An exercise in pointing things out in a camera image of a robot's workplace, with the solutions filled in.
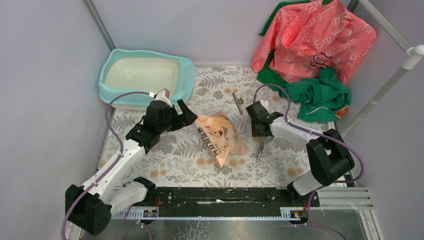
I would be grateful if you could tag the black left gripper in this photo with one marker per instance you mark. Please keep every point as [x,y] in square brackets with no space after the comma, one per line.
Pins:
[190,117]

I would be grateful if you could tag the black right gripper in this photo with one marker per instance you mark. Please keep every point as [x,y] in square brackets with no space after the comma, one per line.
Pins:
[255,132]

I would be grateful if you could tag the silver metal scoop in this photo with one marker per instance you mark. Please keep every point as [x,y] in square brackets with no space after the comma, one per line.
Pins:
[263,141]

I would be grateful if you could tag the pink cat litter bag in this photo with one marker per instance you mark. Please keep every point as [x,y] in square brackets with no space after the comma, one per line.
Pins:
[220,137]

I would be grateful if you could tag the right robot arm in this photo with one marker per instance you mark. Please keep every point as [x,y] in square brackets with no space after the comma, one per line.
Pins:
[328,156]

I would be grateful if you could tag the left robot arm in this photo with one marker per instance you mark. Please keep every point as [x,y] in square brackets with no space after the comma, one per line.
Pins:
[91,205]

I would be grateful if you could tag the teal litter box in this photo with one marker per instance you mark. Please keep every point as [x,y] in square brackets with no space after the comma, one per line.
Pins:
[128,76]

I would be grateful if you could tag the floral patterned table mat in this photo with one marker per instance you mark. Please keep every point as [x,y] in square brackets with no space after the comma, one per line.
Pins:
[181,159]

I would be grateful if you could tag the pink printed garment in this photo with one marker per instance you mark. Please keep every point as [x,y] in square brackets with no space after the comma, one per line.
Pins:
[304,38]

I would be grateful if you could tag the white pipe rack stand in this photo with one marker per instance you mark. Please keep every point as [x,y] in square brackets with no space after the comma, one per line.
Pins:
[414,56]

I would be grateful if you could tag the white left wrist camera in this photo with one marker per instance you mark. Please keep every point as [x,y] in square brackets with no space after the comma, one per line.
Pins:
[163,95]

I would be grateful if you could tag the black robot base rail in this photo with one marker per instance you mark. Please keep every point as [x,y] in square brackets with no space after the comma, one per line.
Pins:
[224,202]

